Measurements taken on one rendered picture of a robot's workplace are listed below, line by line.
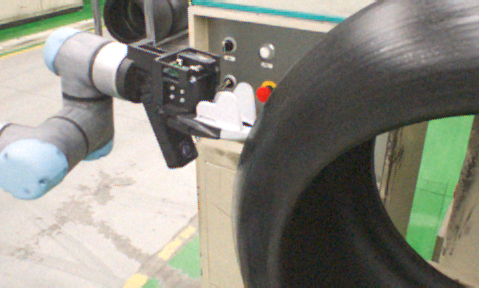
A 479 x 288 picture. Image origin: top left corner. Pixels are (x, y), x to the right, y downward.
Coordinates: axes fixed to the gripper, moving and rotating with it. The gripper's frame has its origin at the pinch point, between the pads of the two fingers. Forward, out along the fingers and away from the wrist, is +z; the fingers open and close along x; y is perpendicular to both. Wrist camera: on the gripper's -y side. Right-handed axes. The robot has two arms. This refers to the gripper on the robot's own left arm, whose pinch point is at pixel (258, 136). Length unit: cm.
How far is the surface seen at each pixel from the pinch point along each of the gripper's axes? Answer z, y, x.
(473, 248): 27.7, -21.5, 25.9
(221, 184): -35, -50, 49
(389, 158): 7, -24, 49
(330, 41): 9.7, 16.3, -8.1
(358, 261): 13.2, -23.0, 13.0
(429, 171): 2, -126, 235
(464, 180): 22.9, -10.3, 25.9
